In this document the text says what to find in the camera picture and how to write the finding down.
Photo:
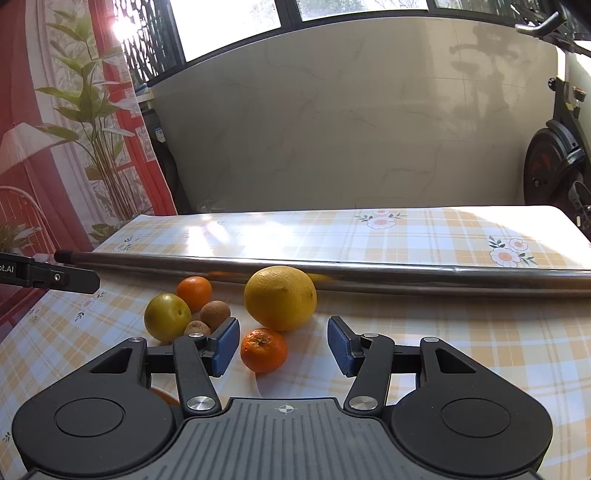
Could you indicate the black exercise bike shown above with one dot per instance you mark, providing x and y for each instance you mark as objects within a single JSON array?
[{"x": 549, "y": 157}]

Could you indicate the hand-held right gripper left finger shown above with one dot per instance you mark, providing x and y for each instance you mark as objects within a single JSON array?
[{"x": 226, "y": 344}]

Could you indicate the long metal pole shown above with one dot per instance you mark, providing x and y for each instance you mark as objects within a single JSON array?
[{"x": 415, "y": 277}]

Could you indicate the brown round fruit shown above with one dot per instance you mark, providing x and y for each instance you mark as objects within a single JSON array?
[
  {"x": 196, "y": 327},
  {"x": 213, "y": 314}
]

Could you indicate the large yellow lemon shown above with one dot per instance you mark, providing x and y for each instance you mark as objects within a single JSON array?
[{"x": 280, "y": 297}]

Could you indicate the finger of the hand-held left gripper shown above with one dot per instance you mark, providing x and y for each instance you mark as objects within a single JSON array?
[{"x": 69, "y": 279}]

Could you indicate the yellow-green orange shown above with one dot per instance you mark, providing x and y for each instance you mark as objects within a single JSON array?
[{"x": 167, "y": 316}]

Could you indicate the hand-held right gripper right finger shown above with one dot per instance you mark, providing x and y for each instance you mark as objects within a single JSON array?
[{"x": 339, "y": 345}]

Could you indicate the black framed window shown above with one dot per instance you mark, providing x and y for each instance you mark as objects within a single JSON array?
[{"x": 231, "y": 27}]

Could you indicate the printed plant curtain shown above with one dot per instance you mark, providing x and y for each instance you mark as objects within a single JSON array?
[{"x": 46, "y": 161}]

